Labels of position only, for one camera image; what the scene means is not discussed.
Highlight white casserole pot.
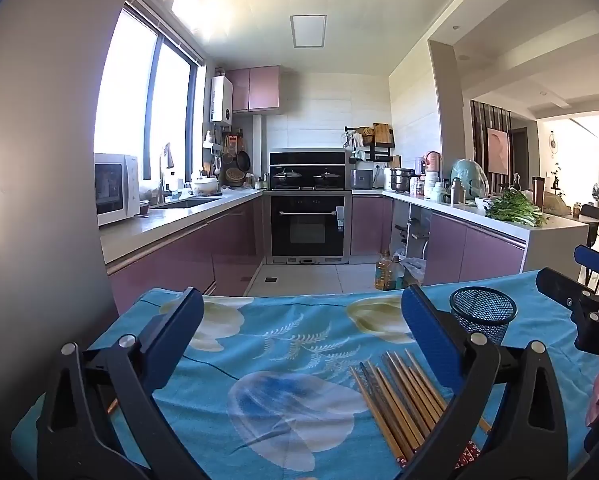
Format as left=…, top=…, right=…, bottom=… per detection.
left=190, top=176, right=220, bottom=196

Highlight black range hood stove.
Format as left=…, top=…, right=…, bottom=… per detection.
left=270, top=150, right=348, bottom=192

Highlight white microwave oven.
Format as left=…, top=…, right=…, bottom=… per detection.
left=94, top=153, right=141, bottom=227

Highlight square ceiling light panel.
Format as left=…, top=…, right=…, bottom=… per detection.
left=290, top=15, right=327, bottom=49

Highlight dark slatted partition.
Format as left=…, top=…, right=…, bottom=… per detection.
left=470, top=100, right=513, bottom=181

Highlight clear plastic bag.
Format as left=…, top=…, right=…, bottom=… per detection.
left=402, top=256, right=425, bottom=286

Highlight black built-in oven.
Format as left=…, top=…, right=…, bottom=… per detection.
left=270, top=194, right=348, bottom=259

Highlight bundle of wooden chopsticks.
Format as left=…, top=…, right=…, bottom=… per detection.
left=349, top=349, right=493, bottom=468

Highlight grey refrigerator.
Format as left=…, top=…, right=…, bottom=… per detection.
left=0, top=0, right=126, bottom=431

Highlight pink base cabinets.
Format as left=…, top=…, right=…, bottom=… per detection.
left=107, top=195, right=271, bottom=307
left=351, top=195, right=526, bottom=287

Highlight bunch of leafy greens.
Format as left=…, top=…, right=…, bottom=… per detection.
left=484, top=187, right=548, bottom=227

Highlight black mesh utensil holder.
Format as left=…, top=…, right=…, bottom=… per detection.
left=449, top=286, right=517, bottom=346

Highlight pink wall cabinets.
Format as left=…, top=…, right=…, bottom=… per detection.
left=226, top=66, right=281, bottom=114

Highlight steel stockpot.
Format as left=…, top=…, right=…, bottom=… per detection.
left=390, top=168, right=417, bottom=192

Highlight large kitchen window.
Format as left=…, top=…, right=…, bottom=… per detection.
left=94, top=5, right=206, bottom=196

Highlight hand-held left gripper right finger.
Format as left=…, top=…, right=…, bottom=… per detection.
left=401, top=285, right=570, bottom=480

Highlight blue floral tablecloth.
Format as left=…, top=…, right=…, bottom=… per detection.
left=12, top=270, right=599, bottom=480

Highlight steel kitchen faucet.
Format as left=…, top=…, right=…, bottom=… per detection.
left=158, top=157, right=173, bottom=206

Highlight black wall rack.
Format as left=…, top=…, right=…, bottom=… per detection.
left=344, top=122, right=395, bottom=164

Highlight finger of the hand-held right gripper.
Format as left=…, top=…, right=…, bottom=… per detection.
left=536, top=267, right=599, bottom=313
left=573, top=245, right=599, bottom=292

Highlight white wall water heater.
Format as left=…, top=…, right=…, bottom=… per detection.
left=210, top=76, right=234, bottom=125

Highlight pink wall picture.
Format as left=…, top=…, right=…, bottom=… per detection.
left=487, top=127, right=511, bottom=174

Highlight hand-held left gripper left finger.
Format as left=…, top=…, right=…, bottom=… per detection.
left=37, top=287, right=205, bottom=480

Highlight yellow cooking oil bottle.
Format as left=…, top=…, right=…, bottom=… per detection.
left=374, top=251, right=393, bottom=291

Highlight steel kitchen sink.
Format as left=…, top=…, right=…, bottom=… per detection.
left=154, top=197, right=223, bottom=210

